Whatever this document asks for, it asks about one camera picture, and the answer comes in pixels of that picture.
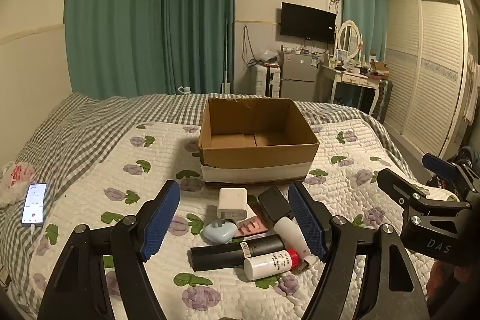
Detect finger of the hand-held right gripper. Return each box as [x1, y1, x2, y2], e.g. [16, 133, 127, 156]
[376, 168, 472, 228]
[422, 153, 480, 194]

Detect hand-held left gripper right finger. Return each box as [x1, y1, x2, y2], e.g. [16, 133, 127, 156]
[287, 181, 430, 320]

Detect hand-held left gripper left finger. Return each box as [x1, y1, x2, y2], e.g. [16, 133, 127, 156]
[37, 179, 181, 320]

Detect pink comb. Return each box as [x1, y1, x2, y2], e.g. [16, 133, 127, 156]
[232, 215, 269, 240]

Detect white bottle with red cap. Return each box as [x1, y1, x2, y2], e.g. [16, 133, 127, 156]
[243, 250, 301, 282]

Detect light blue earbud case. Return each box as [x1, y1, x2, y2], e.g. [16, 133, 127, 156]
[203, 220, 238, 243]

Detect black cylinder bottle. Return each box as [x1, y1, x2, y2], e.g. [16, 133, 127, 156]
[189, 234, 287, 272]

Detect white charger plug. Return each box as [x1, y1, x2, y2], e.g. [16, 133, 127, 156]
[216, 188, 248, 222]

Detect white floral quilt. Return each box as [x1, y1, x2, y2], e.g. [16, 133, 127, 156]
[28, 118, 463, 320]

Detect hanging white towel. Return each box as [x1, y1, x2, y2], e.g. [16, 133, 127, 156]
[462, 50, 480, 124]

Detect dark suitcase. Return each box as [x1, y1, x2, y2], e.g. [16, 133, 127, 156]
[373, 79, 394, 124]

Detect white louvred wardrobe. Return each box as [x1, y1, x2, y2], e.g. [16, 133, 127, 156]
[382, 0, 475, 158]

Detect small brown cardboard box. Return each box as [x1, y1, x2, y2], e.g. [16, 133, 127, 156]
[369, 61, 391, 76]

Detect white dressing table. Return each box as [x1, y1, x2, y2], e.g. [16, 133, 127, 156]
[317, 63, 391, 117]

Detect smartphone with lit screen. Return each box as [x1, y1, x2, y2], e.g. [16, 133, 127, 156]
[20, 183, 49, 226]

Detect small grey fridge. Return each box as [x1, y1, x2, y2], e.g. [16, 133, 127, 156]
[279, 51, 320, 103]

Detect white ribbed suitcase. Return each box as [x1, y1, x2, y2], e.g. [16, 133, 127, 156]
[254, 64, 282, 98]

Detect white red plastic bag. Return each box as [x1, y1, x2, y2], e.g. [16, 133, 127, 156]
[0, 161, 37, 208]

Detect white oval vanity mirror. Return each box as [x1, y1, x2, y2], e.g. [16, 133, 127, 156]
[336, 19, 364, 63]

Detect white flat mop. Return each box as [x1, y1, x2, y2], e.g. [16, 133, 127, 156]
[221, 19, 233, 94]

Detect clear plastic bag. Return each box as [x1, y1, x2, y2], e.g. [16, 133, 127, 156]
[258, 49, 280, 63]

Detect light green window curtain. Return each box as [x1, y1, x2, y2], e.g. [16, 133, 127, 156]
[339, 0, 388, 60]

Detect narrow green curtain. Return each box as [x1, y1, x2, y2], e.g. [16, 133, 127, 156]
[163, 0, 236, 96]

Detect wide green curtain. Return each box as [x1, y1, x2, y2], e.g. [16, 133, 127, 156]
[64, 0, 166, 100]

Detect dark wall cables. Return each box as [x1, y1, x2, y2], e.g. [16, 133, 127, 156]
[241, 25, 263, 69]

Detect black wall television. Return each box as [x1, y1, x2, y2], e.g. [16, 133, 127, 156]
[280, 2, 337, 45]

